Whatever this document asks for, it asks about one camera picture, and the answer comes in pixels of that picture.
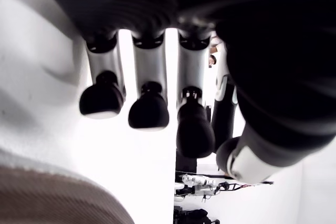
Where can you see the black cabinet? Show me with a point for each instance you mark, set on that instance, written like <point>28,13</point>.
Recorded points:
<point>186,165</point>

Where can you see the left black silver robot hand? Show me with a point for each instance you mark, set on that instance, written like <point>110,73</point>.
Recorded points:
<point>262,64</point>

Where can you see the dark brown round plate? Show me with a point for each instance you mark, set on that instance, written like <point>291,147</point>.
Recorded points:
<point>52,200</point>

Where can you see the silver humanoid robot legs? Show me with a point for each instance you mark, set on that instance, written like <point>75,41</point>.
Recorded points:
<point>195,183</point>

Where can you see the seated person in white shirt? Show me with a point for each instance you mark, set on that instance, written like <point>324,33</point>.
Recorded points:
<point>213,57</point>

